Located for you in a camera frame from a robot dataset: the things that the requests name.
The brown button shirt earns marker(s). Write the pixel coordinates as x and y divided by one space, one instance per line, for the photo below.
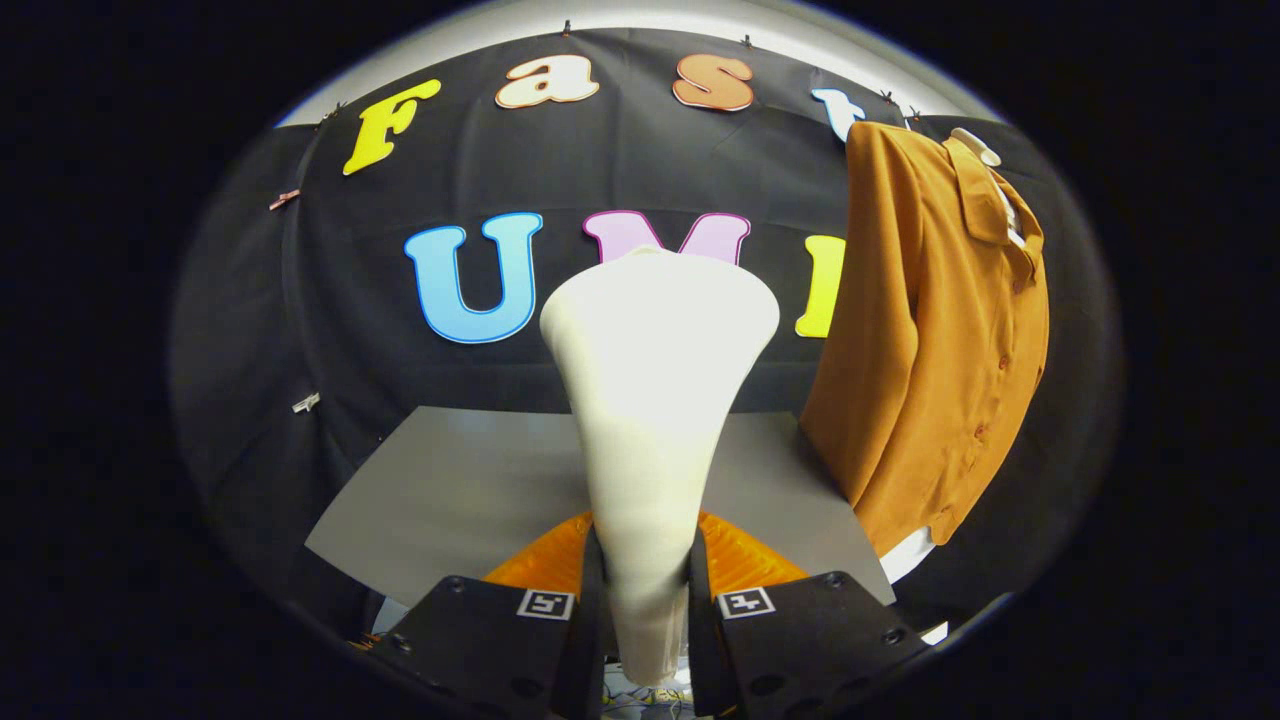
930 350

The grey cabinet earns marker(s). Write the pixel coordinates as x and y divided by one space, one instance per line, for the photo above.
450 500

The row of black clips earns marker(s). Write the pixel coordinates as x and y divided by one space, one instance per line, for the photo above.
566 27

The white paper sheet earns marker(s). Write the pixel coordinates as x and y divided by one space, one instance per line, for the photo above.
936 633

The silver clip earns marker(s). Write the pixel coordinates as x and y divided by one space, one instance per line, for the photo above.
306 402

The red clip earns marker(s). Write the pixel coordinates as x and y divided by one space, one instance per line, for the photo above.
284 199

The white garment steamer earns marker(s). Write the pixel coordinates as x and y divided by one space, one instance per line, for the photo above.
650 400

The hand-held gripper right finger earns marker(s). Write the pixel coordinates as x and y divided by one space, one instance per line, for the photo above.
702 660

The black backdrop cloth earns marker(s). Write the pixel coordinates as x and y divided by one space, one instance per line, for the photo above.
300 330

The white mannequin hanger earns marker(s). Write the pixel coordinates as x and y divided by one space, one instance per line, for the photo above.
905 558

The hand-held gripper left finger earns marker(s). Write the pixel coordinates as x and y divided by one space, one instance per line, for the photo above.
592 660

